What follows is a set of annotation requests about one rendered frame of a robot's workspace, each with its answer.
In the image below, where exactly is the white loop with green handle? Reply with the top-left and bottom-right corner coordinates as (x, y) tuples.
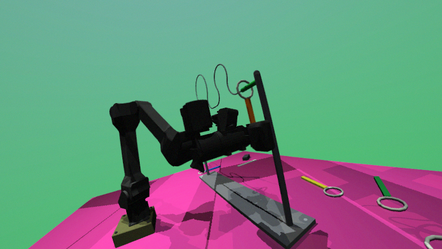
(374, 176), (408, 211)

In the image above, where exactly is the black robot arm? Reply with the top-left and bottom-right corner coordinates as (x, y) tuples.
(109, 100), (238, 227)

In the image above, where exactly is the orange handle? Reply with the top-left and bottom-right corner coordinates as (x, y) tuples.
(236, 79), (255, 123)

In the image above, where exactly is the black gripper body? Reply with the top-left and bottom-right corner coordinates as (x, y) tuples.
(214, 120), (275, 157)

